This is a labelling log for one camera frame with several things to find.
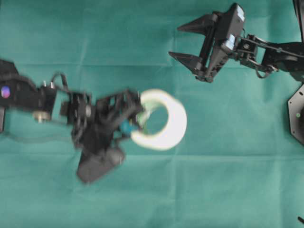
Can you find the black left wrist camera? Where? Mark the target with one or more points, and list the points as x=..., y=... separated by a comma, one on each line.
x=97, y=161

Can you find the black frame post right edge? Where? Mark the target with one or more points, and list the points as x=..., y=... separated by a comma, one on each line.
x=299, y=11

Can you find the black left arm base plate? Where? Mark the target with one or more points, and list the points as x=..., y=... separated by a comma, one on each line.
x=2, y=119

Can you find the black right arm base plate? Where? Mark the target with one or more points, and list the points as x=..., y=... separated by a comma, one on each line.
x=296, y=114

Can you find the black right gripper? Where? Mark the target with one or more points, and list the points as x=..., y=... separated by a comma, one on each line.
x=212, y=56

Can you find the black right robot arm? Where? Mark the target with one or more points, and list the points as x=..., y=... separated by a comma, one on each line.
x=266, y=57

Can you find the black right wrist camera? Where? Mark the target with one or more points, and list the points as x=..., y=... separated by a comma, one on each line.
x=229, y=26

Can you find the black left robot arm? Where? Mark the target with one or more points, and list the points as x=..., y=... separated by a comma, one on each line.
x=19, y=92

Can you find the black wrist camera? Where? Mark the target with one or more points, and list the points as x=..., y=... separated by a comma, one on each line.
x=229, y=26
x=97, y=161

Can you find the green cloth table cover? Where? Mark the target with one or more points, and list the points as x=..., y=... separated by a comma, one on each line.
x=237, y=166

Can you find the white duct tape roll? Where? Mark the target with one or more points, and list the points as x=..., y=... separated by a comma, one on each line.
x=163, y=121

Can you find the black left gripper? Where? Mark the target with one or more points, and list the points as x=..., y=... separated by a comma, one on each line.
x=94, y=124

